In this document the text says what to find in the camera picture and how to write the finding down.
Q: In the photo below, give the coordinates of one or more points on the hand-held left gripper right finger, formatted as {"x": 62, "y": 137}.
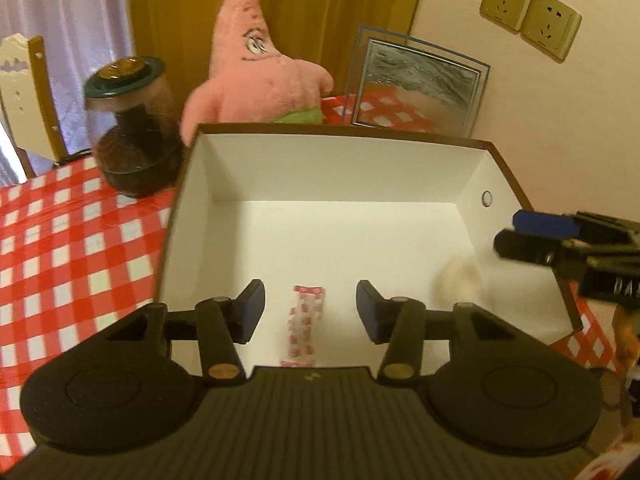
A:
{"x": 367, "y": 310}

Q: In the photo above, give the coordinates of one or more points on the beige wall socket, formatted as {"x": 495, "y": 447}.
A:
{"x": 550, "y": 25}
{"x": 505, "y": 0}

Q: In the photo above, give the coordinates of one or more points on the red white checked tablecloth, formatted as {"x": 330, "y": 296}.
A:
{"x": 75, "y": 260}

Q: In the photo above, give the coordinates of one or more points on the brown cardboard box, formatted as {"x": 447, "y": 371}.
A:
{"x": 345, "y": 230}

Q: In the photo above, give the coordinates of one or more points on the cream wooden chair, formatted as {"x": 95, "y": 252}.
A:
{"x": 27, "y": 100}

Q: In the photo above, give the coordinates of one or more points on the glass picture frame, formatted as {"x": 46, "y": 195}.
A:
{"x": 420, "y": 85}

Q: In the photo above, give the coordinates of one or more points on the pink patterned plastic packet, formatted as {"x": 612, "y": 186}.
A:
{"x": 302, "y": 325}

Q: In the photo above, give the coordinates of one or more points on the pink starfish plush toy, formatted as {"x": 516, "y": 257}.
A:
{"x": 252, "y": 80}

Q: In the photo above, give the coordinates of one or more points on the sheer lilac curtain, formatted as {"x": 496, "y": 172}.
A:
{"x": 75, "y": 5}

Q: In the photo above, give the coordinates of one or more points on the clear jar with dark lid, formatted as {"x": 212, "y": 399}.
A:
{"x": 135, "y": 135}

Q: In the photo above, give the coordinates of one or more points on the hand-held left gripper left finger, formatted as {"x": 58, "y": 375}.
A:
{"x": 252, "y": 306}

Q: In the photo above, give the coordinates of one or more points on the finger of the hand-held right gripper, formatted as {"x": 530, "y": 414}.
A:
{"x": 525, "y": 246}
{"x": 542, "y": 222}

